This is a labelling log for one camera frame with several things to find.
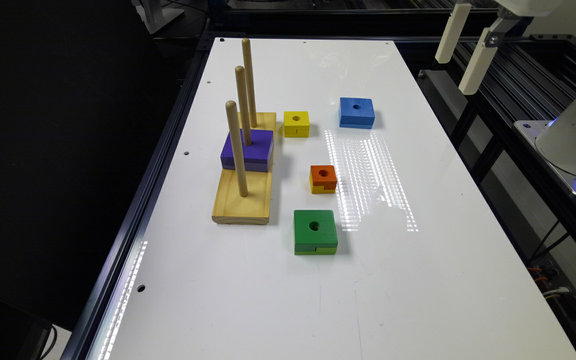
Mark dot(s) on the wooden peg base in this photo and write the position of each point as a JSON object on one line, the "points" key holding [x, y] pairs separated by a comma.
{"points": [[254, 209]]}

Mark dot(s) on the blue block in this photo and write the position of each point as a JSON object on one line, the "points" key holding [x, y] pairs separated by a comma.
{"points": [[356, 113]]}

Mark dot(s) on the green block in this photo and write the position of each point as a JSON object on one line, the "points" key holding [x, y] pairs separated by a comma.
{"points": [[315, 232]]}

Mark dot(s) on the front wooden peg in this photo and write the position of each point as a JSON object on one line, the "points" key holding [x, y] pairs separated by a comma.
{"points": [[236, 144]]}

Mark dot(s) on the middle wooden peg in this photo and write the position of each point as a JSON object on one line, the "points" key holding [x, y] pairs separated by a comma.
{"points": [[240, 76]]}

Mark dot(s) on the orange and yellow block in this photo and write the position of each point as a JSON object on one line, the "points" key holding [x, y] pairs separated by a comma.
{"points": [[322, 179]]}

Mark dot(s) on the black aluminium frame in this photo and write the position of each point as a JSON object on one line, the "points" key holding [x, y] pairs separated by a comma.
{"points": [[531, 78]]}

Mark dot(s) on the wooden peg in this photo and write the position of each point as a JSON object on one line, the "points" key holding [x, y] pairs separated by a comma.
{"points": [[236, 144], [249, 79], [240, 76]]}

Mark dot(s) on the purple block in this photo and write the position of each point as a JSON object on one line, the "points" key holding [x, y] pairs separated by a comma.
{"points": [[257, 156]]}

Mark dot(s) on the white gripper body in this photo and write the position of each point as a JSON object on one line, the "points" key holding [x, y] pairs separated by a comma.
{"points": [[511, 12]]}

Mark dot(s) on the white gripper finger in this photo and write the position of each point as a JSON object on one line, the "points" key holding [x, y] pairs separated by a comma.
{"points": [[478, 65], [452, 32]]}

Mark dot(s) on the rear wooden peg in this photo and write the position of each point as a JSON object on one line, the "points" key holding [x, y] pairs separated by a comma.
{"points": [[249, 79]]}

